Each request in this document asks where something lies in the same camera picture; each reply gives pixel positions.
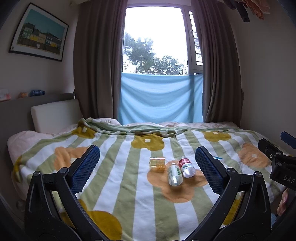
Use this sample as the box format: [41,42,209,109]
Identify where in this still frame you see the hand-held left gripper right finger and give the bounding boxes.
[195,146,271,235]

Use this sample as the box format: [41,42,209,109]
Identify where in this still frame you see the window frame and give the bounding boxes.
[121,5,204,76]

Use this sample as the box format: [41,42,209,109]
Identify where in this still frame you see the grey headboard shelf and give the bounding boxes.
[0,93,75,153]

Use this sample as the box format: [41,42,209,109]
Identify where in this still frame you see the brown curtain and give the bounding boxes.
[190,0,245,127]
[73,0,129,126]

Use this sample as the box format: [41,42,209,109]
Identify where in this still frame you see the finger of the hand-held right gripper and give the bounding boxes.
[280,131,296,150]
[258,138,284,165]

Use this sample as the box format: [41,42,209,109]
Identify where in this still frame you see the light blue cloth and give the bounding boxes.
[118,72,204,126]

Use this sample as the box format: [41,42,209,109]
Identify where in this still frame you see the person's right hand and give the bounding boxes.
[276,188,290,217]

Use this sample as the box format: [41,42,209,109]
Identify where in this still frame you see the framed town picture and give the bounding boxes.
[9,2,69,62]

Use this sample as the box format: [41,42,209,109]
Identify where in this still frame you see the striped floral blanket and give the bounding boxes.
[11,118,288,241]

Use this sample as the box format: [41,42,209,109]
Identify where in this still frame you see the hanging clothes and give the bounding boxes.
[223,0,272,23]

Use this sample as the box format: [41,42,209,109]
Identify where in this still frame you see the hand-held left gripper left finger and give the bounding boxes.
[24,145,101,235]

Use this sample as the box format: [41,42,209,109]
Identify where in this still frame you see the blue plastic bottle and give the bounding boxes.
[28,89,46,97]

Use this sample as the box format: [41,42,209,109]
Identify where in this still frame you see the white headboard cushion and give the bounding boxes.
[31,99,83,133]

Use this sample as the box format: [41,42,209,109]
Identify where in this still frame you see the green label plastic bottle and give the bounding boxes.
[167,162,184,186]

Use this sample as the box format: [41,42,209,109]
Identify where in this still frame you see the red label plastic bottle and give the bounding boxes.
[179,156,196,179]

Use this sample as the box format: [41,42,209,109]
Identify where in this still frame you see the pink tissue pack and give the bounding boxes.
[0,89,11,102]

